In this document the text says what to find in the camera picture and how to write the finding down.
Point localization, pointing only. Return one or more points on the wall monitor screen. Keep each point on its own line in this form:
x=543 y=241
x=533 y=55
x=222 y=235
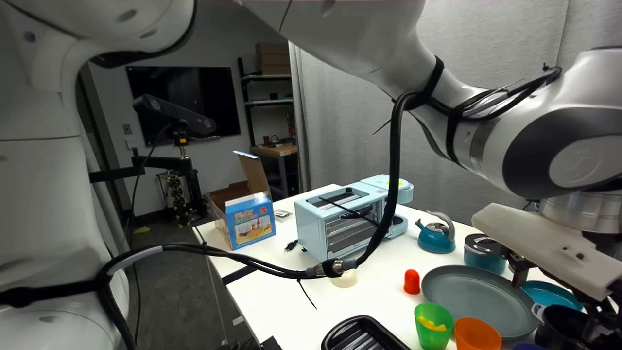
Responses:
x=203 y=90

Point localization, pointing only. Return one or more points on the small white round object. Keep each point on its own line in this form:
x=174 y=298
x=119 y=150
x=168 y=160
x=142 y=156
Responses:
x=346 y=280

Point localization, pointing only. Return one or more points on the light blue toy toaster oven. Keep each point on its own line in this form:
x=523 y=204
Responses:
x=339 y=224

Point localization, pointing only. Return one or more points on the small red cup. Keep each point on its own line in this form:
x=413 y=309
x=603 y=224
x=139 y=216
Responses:
x=411 y=280

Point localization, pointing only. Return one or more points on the orange plastic cup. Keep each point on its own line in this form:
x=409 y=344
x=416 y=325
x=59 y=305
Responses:
x=477 y=335

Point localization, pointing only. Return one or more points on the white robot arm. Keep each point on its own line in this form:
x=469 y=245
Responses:
x=554 y=140

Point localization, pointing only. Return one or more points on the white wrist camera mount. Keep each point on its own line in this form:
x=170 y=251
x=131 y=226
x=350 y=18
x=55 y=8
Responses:
x=556 y=249

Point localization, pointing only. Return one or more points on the black camera on tripod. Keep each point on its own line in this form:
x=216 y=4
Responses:
x=164 y=121

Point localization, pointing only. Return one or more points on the open cardboard box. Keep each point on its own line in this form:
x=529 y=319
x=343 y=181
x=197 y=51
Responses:
x=255 y=181

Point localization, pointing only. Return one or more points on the black shelving unit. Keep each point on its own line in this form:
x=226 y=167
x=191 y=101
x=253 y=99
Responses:
x=269 y=111

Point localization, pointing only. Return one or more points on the grey blue plate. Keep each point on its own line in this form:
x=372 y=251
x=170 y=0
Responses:
x=471 y=292

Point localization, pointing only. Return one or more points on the black ridged tray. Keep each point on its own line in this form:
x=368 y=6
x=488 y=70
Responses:
x=360 y=333

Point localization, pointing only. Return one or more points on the teal plate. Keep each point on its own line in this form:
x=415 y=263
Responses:
x=551 y=294

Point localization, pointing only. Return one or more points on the teal pot with black lid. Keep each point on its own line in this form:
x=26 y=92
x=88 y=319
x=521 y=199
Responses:
x=485 y=253

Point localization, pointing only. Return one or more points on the blue picture box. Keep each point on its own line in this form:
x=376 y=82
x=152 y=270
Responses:
x=249 y=220

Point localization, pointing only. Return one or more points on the green plastic cup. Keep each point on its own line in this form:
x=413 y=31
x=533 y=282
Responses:
x=434 y=325

